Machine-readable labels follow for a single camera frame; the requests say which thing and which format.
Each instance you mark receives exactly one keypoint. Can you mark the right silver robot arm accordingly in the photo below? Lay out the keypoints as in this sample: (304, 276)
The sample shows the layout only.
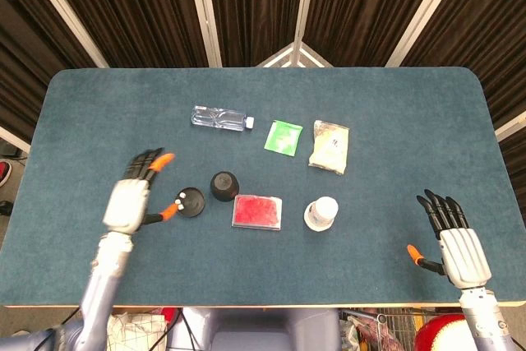
(485, 322)

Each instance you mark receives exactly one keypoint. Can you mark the green foil sachet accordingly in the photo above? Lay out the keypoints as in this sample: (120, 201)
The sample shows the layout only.
(282, 137)

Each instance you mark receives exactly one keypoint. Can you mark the white checked bag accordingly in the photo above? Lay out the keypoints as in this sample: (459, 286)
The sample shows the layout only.
(137, 332)

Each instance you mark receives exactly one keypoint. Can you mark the clear case with red contents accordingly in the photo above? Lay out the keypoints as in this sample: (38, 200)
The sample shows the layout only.
(257, 212)

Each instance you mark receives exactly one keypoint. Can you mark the red and white shoe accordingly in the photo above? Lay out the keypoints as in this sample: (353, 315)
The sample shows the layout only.
(4, 172)

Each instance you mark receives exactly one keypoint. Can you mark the black jar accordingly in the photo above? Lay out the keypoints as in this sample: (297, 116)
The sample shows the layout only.
(224, 186)

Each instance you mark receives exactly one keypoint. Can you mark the dark brown pleated curtain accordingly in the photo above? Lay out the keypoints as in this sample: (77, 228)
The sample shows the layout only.
(361, 10)
(24, 59)
(255, 1)
(493, 30)
(135, 10)

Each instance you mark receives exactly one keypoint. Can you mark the red and white ball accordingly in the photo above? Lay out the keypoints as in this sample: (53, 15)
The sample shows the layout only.
(446, 334)

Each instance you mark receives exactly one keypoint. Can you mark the grey purple robot torso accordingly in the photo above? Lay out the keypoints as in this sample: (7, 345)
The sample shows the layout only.
(263, 328)

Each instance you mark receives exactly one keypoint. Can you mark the blue felt table cover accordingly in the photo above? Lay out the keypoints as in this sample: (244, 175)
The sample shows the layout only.
(246, 269)

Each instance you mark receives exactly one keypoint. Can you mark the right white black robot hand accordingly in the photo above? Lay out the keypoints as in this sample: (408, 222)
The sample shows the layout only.
(464, 256)

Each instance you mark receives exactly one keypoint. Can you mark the black jar lid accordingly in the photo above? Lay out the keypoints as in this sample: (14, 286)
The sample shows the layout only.
(194, 205)

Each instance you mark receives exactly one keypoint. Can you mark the white frame post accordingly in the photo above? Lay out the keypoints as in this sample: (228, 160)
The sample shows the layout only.
(423, 10)
(61, 10)
(203, 10)
(302, 6)

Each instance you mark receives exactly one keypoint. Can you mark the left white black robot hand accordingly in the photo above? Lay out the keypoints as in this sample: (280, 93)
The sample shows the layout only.
(125, 203)

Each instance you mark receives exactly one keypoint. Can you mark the clear plastic water bottle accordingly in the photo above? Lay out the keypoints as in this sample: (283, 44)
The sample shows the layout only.
(218, 117)

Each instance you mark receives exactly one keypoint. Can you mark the stack of white paper cups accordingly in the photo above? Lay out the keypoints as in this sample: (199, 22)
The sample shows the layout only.
(321, 213)

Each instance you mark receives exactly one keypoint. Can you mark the beige snack bag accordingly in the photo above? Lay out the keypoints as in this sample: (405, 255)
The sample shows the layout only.
(328, 149)

